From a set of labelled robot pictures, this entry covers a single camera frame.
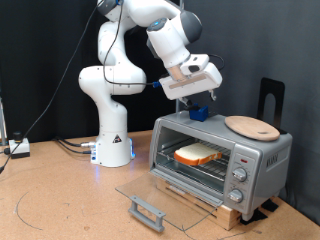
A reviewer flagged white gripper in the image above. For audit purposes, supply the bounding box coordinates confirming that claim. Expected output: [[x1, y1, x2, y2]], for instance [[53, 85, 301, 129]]
[[159, 54, 223, 108]]

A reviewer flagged blue fork grip block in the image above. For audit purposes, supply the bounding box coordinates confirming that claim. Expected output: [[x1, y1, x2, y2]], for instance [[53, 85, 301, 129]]
[[188, 105, 210, 123]]

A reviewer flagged white bread slice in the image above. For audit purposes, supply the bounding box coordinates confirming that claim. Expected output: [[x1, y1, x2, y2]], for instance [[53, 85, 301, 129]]
[[173, 142, 223, 167]]

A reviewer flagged silver oven timer knob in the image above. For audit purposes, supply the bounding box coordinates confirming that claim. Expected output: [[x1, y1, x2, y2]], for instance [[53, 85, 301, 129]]
[[228, 188, 245, 204]]

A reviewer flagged glass oven door grey handle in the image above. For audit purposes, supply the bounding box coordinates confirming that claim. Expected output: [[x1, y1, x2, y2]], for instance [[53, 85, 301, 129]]
[[115, 168, 225, 233]]

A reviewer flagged silver oven temperature knob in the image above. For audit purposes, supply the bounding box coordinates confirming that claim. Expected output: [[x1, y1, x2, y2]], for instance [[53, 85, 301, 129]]
[[232, 167, 249, 183]]

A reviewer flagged silver toaster oven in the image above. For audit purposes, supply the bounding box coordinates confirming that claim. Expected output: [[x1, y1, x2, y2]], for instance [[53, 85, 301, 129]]
[[148, 109, 294, 222]]

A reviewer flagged tall metal pole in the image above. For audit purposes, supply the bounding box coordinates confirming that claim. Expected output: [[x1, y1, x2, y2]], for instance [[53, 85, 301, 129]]
[[174, 0, 186, 114]]

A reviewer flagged oval wooden cutting board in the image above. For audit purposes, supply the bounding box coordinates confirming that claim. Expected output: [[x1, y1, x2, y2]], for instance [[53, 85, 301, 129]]
[[224, 115, 281, 142]]

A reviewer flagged black metal bookend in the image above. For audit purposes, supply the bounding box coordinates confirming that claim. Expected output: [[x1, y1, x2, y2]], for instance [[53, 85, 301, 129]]
[[257, 77, 288, 135]]

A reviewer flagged wooden pallet base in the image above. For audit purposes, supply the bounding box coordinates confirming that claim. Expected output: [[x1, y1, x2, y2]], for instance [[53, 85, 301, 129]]
[[155, 176, 243, 231]]

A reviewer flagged black foam pad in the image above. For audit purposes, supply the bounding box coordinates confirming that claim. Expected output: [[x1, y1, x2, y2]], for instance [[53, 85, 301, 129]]
[[261, 199, 280, 213], [239, 208, 268, 226]]

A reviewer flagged thin metal stand pole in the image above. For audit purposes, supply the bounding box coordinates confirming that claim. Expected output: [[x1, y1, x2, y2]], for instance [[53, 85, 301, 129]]
[[0, 96, 8, 147]]

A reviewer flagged metal wire oven rack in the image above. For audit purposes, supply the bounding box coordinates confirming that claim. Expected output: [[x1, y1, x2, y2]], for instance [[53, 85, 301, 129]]
[[156, 136, 233, 183]]

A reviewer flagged black cable silver connector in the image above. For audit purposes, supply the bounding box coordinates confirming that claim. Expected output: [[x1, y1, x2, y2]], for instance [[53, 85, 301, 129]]
[[54, 135, 98, 149]]

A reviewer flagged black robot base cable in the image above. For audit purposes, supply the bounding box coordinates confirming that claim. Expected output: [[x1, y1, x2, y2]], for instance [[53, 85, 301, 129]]
[[56, 139, 94, 155]]

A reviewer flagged long black hanging cable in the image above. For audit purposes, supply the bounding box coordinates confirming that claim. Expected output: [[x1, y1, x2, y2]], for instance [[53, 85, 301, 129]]
[[0, 0, 101, 174]]

